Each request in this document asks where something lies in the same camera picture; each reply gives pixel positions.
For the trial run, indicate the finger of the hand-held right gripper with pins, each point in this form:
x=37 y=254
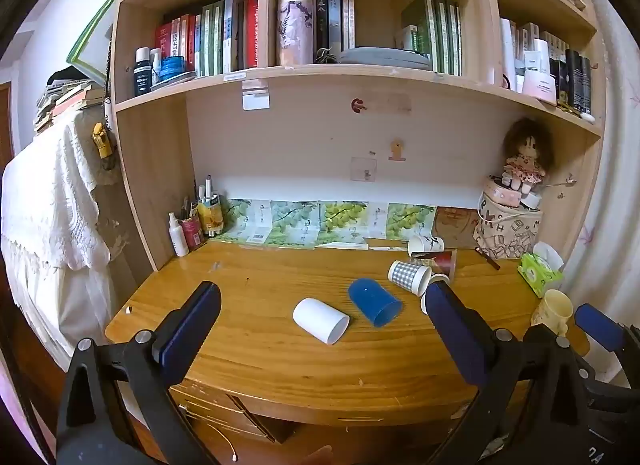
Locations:
x=597 y=326

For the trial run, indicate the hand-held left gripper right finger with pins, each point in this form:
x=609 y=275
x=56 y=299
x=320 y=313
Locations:
x=456 y=337

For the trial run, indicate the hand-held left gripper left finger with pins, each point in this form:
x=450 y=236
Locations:
x=187 y=332

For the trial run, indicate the dark red printed cup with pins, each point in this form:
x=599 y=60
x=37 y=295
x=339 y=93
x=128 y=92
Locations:
x=441 y=261

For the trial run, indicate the checkered paper cup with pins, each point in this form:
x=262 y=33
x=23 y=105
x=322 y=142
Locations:
x=407 y=275

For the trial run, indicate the blue plastic cup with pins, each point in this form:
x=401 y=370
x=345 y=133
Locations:
x=372 y=300

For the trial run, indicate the white ink-print paper cup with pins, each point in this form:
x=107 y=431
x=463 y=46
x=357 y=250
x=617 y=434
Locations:
x=425 y=245

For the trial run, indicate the plain white cup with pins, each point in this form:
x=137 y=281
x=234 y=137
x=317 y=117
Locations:
x=317 y=320

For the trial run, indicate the pale yellow mug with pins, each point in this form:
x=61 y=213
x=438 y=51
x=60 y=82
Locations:
x=552 y=307

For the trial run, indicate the green tissue box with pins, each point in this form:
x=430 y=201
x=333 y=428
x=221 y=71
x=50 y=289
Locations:
x=537 y=272

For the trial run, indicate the wooden desk drawer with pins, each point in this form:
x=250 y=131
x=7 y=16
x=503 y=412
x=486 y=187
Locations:
x=220 y=407

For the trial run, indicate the brown pen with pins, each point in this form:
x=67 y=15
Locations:
x=487 y=258

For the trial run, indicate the white spray bottle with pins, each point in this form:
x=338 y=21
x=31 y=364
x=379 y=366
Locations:
x=178 y=237

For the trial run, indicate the wooden desk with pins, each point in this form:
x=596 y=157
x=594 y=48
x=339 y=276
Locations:
x=280 y=360

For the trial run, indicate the red pen can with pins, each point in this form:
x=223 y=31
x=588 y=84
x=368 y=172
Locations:
x=191 y=232

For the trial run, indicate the brown printed card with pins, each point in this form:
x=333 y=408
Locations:
x=455 y=227

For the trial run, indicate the letter-print canvas bag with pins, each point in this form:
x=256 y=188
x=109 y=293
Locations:
x=505 y=235

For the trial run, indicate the yellow printed pen holder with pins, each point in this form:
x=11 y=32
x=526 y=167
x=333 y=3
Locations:
x=210 y=215

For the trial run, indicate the leaf print carton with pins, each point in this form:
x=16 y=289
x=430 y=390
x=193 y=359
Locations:
x=292 y=222
x=342 y=220
x=240 y=220
x=400 y=220

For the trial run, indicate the white floral curtain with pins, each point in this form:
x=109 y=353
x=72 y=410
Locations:
x=617 y=195

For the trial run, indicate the small white jar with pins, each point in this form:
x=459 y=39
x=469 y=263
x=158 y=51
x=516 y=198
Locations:
x=532 y=201

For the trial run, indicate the white marker pen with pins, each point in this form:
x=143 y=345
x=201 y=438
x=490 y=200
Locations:
x=208 y=187

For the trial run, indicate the pink round box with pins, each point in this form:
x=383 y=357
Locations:
x=500 y=192

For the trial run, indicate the wooden bookshelf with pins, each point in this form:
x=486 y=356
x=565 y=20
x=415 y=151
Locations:
x=150 y=185

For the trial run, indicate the brown-haired rag doll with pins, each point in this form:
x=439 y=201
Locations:
x=525 y=155

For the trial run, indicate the white lace cloth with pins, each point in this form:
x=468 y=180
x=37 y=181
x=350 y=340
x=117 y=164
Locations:
x=50 y=205

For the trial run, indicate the yellow hanging toy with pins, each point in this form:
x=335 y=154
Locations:
x=102 y=140

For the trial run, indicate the row of black cosmetic bottles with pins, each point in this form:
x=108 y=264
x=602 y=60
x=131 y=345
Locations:
x=579 y=80

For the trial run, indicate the white paper label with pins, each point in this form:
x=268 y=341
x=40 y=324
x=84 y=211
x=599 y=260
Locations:
x=255 y=95

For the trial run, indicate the white pink cosmetic box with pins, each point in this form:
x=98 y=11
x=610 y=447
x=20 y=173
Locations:
x=539 y=75

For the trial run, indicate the black cosmetic bottle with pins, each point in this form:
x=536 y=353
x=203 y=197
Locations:
x=142 y=75

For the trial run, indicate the blue cosmetic jar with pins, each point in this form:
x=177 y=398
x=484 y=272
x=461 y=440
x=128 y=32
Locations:
x=172 y=68

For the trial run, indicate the small white bottle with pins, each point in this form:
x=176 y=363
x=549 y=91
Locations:
x=155 y=67

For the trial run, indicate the pile of books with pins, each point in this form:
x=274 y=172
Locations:
x=65 y=95

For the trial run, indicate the row of white cosmetic bottles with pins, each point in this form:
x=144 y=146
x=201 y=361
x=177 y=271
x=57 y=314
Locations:
x=507 y=52

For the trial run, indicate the grey flat pouch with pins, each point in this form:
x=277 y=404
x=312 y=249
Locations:
x=385 y=57

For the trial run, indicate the row of red green books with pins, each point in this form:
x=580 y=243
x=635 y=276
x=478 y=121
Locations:
x=215 y=35

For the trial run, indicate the row of dark green books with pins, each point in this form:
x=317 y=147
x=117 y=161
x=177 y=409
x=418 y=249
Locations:
x=440 y=35

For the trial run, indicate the white small carton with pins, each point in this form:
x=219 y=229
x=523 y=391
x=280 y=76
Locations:
x=406 y=38

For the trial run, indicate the green framed picture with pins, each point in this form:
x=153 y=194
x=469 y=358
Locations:
x=92 y=37

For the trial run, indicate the floral cylinder tube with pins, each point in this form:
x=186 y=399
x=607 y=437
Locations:
x=295 y=25

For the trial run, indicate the row of dark grey books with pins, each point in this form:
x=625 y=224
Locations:
x=332 y=17

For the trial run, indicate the clear adhesive wall hook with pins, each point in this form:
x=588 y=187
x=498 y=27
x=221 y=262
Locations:
x=362 y=169

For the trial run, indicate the wooden clip wall hook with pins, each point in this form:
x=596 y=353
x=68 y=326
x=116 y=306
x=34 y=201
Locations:
x=397 y=150

